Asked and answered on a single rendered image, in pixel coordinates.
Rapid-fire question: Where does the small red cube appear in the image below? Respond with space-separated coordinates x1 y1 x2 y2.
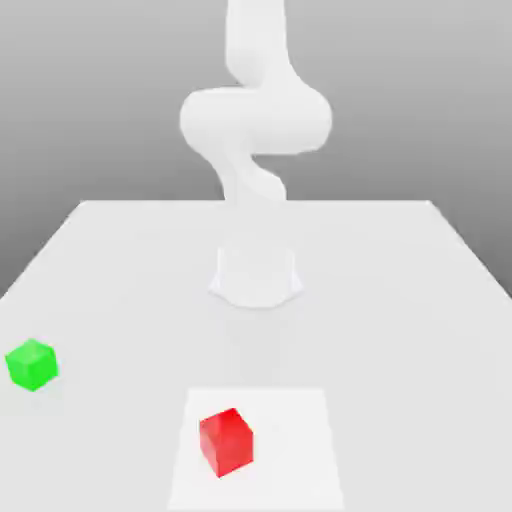
198 407 255 479

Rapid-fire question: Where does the small green cube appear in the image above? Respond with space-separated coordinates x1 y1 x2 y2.
4 337 60 393

